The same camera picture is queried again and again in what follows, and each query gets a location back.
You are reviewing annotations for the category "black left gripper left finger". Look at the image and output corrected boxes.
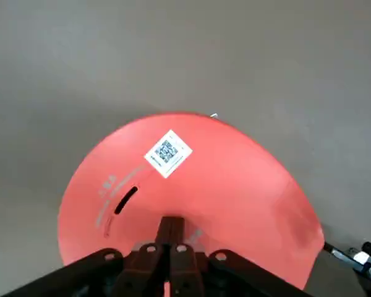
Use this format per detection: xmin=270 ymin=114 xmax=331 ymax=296
xmin=1 ymin=216 xmax=173 ymax=297

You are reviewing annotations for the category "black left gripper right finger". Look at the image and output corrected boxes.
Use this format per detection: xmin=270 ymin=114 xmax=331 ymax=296
xmin=169 ymin=217 xmax=312 ymax=297

